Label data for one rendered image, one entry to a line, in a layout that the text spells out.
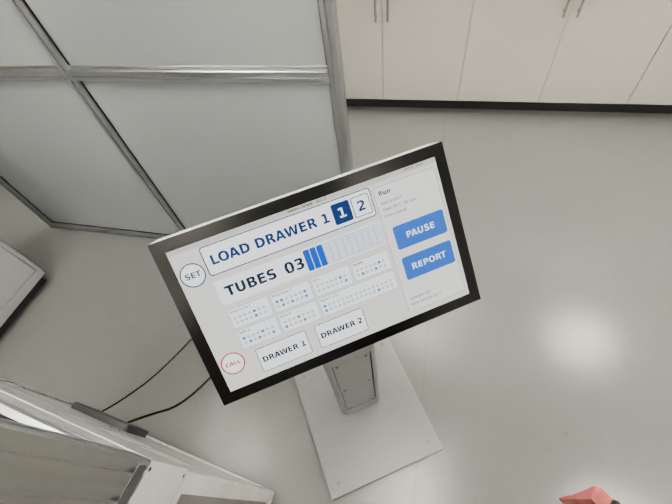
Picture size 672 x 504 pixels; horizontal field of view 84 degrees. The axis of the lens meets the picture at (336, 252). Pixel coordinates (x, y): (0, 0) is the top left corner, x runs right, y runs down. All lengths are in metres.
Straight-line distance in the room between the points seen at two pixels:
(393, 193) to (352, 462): 1.17
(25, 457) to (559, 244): 2.10
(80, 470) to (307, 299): 0.39
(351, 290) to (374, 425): 1.01
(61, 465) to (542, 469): 1.50
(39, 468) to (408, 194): 0.63
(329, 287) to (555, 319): 1.43
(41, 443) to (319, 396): 1.21
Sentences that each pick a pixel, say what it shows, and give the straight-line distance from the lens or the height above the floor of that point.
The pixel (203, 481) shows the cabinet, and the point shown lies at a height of 0.69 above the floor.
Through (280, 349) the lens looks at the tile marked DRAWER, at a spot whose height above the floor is 1.01.
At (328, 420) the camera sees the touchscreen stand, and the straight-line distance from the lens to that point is 1.64.
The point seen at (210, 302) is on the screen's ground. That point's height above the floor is 1.10.
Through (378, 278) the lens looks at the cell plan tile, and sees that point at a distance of 0.67.
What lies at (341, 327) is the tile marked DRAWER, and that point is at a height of 1.00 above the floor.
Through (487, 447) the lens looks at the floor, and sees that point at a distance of 1.69.
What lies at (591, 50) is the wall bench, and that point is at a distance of 2.78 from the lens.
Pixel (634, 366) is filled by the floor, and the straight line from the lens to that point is 1.99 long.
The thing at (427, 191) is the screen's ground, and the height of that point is 1.14.
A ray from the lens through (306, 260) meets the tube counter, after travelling 0.64.
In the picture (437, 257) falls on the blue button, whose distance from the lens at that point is 0.71.
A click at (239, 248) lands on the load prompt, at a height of 1.16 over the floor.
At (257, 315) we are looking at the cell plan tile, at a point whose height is 1.07.
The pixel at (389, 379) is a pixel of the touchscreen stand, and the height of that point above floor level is 0.04.
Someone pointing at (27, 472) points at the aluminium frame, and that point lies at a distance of 0.61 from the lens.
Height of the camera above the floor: 1.63
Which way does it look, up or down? 54 degrees down
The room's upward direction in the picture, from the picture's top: 11 degrees counter-clockwise
